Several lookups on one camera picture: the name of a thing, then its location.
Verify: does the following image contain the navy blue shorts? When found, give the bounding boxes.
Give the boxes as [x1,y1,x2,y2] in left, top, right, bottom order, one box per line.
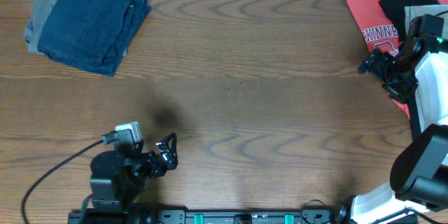
[36,0,151,76]

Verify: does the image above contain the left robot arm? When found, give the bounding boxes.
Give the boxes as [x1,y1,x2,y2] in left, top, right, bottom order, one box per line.
[77,129,179,224]

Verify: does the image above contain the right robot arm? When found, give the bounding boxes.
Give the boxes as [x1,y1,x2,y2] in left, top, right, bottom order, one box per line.
[331,14,447,223]

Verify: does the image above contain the red printed t-shirt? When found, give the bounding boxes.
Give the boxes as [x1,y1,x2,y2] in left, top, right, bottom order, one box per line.
[345,0,448,118]

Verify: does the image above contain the khaki grey shorts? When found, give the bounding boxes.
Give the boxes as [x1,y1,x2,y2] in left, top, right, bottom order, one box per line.
[404,4,448,134]

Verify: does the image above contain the black garment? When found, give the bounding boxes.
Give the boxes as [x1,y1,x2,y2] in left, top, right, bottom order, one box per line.
[378,0,440,141]

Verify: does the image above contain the folded grey shorts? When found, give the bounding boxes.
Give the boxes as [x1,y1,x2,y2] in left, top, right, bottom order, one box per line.
[23,0,132,56]

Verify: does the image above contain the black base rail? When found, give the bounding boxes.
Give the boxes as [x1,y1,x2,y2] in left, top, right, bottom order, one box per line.
[67,205,345,224]

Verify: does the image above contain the left black cable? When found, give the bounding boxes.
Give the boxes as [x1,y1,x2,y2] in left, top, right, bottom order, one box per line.
[20,139,105,224]

